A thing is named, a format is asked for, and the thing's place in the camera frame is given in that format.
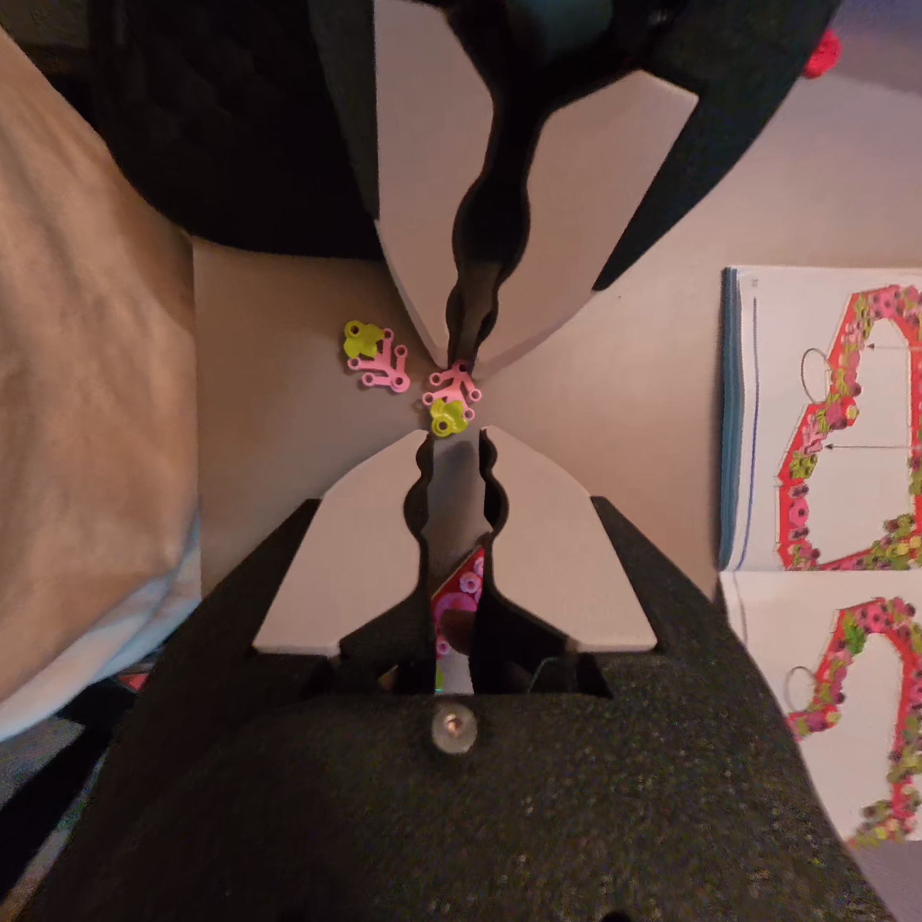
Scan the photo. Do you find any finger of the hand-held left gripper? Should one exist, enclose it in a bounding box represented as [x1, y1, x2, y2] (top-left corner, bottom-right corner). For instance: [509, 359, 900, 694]
[461, 68, 700, 370]
[375, 0, 507, 366]

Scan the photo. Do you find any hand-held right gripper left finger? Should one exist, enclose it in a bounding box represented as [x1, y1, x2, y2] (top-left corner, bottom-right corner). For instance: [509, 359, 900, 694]
[252, 428, 437, 658]

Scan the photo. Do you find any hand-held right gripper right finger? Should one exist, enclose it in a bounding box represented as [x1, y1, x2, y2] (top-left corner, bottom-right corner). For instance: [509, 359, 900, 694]
[477, 425, 658, 654]

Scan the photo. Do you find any pink coral brick piece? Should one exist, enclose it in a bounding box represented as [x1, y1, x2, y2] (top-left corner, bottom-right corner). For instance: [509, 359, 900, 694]
[421, 360, 484, 420]
[348, 328, 412, 395]

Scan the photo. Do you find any red round brick piece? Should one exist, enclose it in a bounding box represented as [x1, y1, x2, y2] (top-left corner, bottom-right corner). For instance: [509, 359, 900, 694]
[803, 29, 842, 79]

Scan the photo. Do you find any black bag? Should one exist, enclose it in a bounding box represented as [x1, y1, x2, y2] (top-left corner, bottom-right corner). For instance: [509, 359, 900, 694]
[94, 0, 383, 262]

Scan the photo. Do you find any open instruction booklet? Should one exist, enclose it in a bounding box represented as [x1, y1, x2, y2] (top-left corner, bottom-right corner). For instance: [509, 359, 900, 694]
[719, 267, 922, 845]

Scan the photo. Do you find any beige cloth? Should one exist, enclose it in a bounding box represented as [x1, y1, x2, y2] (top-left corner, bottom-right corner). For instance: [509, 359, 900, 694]
[0, 29, 204, 739]

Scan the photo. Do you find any red floral brick frame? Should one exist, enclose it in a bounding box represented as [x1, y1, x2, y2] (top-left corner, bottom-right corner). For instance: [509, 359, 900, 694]
[430, 547, 487, 696]

